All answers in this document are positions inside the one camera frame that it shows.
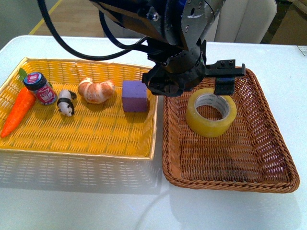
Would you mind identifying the toy panda figurine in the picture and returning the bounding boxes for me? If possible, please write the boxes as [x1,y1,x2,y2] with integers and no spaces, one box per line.
[57,90,77,117]

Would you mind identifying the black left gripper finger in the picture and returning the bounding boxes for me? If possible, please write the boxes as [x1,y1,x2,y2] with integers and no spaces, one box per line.
[142,65,184,96]

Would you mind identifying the purple foam block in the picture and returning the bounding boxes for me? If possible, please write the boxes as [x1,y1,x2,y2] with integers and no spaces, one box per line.
[121,80,147,112]

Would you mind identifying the orange toy carrot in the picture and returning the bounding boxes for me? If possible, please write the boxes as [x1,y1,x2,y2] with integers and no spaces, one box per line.
[0,68,37,138]

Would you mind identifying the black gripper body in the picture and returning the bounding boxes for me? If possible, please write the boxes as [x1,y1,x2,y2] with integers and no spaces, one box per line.
[149,40,206,92]

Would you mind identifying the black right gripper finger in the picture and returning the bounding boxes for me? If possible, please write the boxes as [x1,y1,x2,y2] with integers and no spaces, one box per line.
[205,59,246,95]

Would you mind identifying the yellow packing tape roll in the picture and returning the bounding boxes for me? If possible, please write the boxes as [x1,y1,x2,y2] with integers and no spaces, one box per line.
[186,88,237,138]

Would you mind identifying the small jar with blue lid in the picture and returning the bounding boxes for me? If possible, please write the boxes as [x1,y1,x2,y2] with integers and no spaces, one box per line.
[24,72,57,105]

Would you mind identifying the grey upholstered chair right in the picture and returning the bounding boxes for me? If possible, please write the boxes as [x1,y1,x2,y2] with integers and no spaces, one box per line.
[205,0,277,44]

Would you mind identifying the toy croissant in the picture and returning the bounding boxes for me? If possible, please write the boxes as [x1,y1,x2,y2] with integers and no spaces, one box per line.
[78,78,115,104]

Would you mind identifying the black cable loop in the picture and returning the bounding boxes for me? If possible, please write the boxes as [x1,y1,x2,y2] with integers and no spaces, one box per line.
[36,0,147,62]

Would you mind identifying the brown wicker basket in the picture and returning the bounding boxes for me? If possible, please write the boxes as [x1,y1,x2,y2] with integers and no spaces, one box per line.
[162,69,300,193]

